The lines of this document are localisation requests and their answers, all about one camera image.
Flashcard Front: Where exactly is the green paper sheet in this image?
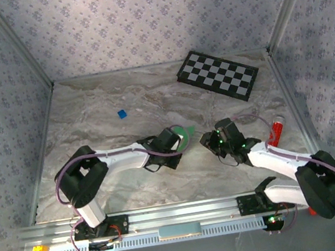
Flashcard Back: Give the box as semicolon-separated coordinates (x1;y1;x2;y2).
172;123;198;152

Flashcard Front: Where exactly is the red glitter tube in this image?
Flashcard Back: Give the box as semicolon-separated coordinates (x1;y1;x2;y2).
263;115;288;148

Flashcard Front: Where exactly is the black white chessboard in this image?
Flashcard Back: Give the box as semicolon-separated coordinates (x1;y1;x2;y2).
172;41;264;112

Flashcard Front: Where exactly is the right black controller board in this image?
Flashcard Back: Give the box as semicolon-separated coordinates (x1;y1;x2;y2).
261;212;287;234

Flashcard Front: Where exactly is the black controller board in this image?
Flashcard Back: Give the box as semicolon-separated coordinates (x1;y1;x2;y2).
87;237;124;251
261;212;287;234

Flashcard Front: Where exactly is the left black controller board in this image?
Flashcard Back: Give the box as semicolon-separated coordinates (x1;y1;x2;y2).
87;237;124;251

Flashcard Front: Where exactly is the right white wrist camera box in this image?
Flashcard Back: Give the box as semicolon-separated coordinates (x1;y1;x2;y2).
220;127;233;145

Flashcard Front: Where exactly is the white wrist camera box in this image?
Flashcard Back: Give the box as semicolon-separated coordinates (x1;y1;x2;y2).
171;131;188;151
220;127;233;145

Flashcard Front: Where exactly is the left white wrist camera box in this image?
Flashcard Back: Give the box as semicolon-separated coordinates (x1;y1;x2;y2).
171;131;188;151

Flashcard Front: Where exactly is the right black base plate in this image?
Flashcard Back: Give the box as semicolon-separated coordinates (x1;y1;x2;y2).
236;188;296;217

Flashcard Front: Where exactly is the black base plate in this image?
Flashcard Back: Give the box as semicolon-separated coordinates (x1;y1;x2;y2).
72;214;131;243
236;188;296;217

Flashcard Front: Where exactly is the wide aluminium mounting rail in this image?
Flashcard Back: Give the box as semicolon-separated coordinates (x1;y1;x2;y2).
16;179;335;251

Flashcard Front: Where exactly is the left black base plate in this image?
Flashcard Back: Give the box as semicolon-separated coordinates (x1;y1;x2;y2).
72;214;131;243

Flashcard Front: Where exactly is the slotted grey cable duct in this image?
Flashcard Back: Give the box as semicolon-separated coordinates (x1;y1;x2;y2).
30;214;268;251

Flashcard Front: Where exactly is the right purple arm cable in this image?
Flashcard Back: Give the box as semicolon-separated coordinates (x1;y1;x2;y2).
232;100;335;240

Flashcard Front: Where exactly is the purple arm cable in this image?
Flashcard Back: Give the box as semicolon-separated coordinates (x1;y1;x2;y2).
232;100;335;240
49;122;208;251

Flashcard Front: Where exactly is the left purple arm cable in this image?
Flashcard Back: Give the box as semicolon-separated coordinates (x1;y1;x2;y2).
49;122;208;251

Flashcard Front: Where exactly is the aluminium frame post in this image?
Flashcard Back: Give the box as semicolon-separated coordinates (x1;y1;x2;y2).
260;0;331;54

